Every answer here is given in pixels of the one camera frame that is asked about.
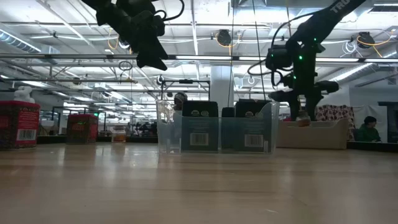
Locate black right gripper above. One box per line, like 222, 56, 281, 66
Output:
268, 42, 340, 122

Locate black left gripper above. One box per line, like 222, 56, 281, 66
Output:
80, 0, 171, 72

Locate glass spice jar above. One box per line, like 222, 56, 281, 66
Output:
296, 110, 312, 128
111, 124, 127, 144

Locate dark tea boxes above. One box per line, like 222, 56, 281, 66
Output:
221, 98, 273, 154

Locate green spice tin black lid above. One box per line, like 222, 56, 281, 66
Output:
180, 100, 220, 153
221, 106, 236, 118

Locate paprika tin red lid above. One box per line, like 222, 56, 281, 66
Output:
0, 100, 42, 151
66, 113, 100, 145

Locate floral patterned cloth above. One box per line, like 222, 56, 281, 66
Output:
314, 104, 358, 142

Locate white plastic bin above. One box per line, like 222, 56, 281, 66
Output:
276, 117, 351, 151

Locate person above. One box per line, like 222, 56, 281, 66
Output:
173, 91, 189, 112
355, 115, 382, 143

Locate white hanging sheet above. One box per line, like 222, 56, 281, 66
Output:
352, 105, 389, 142

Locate clear plastic bin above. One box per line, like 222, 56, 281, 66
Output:
155, 99, 280, 156

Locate white rounded object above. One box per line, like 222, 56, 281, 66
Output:
13, 85, 35, 104

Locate black frame rig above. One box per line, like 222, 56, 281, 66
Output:
159, 78, 211, 102

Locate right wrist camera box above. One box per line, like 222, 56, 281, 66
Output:
265, 45, 294, 72

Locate long horizontal overhead rail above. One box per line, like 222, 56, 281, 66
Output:
0, 52, 398, 63

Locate black ceiling cable reel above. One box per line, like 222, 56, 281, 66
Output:
356, 30, 377, 49
216, 29, 233, 47

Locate thin black hanging cable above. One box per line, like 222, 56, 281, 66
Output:
251, 0, 267, 101

